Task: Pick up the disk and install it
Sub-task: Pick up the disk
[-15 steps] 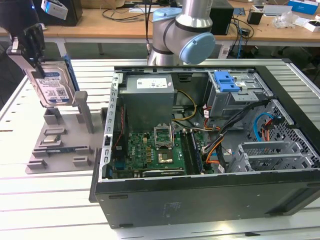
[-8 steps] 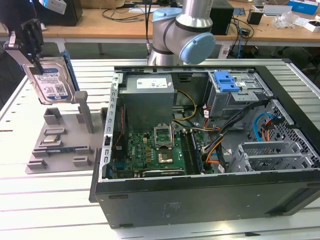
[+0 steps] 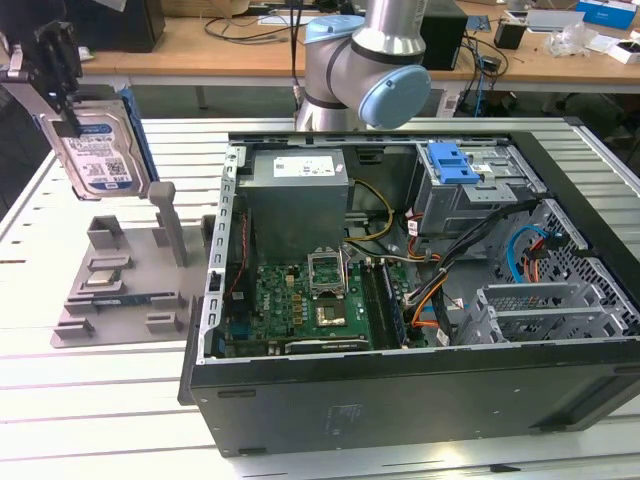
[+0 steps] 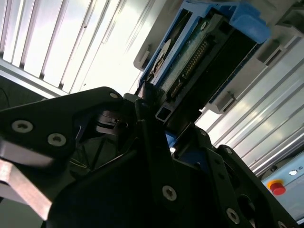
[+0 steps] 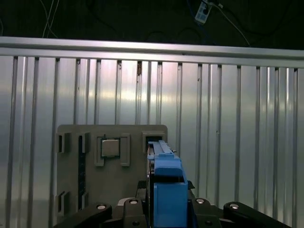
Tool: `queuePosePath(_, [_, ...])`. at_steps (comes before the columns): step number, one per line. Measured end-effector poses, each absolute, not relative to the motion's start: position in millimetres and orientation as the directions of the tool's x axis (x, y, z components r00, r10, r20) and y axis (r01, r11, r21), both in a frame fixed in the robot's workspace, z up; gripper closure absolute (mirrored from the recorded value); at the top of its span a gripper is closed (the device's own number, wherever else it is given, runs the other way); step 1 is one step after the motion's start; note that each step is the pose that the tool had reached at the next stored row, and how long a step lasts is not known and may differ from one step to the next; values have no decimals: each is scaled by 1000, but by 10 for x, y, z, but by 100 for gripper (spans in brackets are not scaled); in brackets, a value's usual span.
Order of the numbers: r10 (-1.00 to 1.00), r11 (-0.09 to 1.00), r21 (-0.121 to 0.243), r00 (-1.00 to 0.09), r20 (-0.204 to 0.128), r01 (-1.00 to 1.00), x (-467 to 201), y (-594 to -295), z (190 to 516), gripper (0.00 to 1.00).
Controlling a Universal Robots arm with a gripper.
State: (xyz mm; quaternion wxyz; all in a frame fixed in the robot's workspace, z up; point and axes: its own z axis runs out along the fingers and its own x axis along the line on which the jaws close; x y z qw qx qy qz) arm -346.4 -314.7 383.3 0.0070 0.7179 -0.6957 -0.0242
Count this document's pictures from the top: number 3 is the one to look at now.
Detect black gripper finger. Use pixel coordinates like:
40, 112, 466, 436
47, 89, 84, 138

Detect hard disk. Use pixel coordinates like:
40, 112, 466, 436
30, 85, 162, 202

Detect metal disk bay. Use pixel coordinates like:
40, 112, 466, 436
452, 282, 631, 346

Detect large black box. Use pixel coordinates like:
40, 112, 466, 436
64, 0, 166, 54

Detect wooden desk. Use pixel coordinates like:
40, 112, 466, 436
64, 0, 640, 120

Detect silver CPU chip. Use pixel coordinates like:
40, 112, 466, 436
84, 271, 122, 290

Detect RAM stick with blue label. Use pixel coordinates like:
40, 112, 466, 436
92, 294, 151, 307

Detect grey parts rack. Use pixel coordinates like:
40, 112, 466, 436
49, 180, 217, 350

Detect grey power supply unit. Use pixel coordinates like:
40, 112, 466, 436
237, 148, 351, 261

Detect green motherboard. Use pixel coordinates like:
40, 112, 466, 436
219, 244, 431, 356

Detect metal socket cover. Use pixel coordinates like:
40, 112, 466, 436
305, 247, 349, 299

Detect CPU socket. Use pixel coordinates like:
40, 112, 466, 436
313, 294, 351, 329

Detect black graphics card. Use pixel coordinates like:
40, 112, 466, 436
267, 335, 374, 356

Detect installed RAM stick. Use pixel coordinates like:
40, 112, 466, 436
377, 259, 409, 349

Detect black computer tower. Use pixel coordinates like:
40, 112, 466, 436
423, 4, 470, 71

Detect blue plastic bay latch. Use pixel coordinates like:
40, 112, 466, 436
428, 143, 482, 186

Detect metal optical drive cage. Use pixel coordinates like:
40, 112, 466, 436
414, 142, 546, 251

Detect black PC case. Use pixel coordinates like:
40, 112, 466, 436
177, 128, 640, 459

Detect small black box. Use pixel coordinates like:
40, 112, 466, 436
493, 19, 529, 50

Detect clear plastic bags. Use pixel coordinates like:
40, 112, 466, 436
544, 24, 601, 56

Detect blue cardboard box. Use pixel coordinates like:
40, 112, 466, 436
574, 0, 640, 29

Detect white box with black inlay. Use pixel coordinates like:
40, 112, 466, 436
607, 39, 640, 65

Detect black cable on desk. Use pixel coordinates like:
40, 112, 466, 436
202, 14, 301, 47

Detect red and black wire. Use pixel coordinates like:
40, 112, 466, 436
233, 209, 252, 296

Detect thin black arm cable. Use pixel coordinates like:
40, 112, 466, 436
288, 0, 307, 109

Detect yellow wire bundle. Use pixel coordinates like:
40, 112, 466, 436
344, 179, 396, 246

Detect black cable bundle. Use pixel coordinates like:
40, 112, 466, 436
399, 197, 544, 306

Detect blue wire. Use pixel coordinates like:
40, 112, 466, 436
504, 224, 551, 286

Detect orange wire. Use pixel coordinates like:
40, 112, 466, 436
523, 239, 551, 286

